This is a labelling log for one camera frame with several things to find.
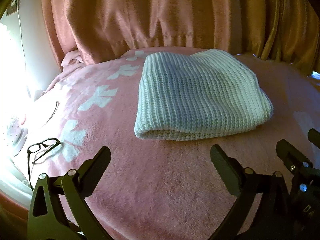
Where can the white red black knit sweater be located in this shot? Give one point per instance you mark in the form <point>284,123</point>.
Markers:
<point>195,92</point>

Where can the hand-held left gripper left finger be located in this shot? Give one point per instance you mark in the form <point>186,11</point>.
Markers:
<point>97,166</point>

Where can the pink speckled object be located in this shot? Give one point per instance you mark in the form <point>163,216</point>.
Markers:
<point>13,130</point>

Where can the wall socket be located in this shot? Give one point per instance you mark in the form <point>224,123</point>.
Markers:
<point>12,9</point>

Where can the orange pink curtain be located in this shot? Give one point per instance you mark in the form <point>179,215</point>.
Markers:
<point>162,12</point>

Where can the pink patterned blanket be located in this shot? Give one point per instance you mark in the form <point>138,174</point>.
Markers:
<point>150,180</point>

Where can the black eyeglasses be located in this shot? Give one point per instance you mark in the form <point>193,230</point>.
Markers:
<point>42,145</point>

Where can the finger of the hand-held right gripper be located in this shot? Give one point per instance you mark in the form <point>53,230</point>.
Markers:
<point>291,153</point>
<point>314,136</point>

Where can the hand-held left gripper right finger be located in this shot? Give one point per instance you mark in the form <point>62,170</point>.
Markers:
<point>223,166</point>

